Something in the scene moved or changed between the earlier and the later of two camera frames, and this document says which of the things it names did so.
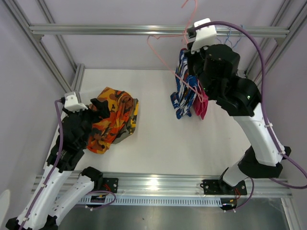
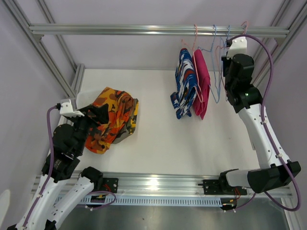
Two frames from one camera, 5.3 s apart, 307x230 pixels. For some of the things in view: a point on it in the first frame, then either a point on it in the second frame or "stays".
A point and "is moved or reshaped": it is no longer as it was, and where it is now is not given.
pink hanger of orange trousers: x=185 y=3 is moved or reshaped
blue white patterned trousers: x=182 y=99 stays
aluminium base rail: x=183 y=184 stays
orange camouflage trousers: x=105 y=130 stays
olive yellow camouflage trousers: x=130 y=127 stays
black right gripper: x=192 y=56 -> x=226 y=61
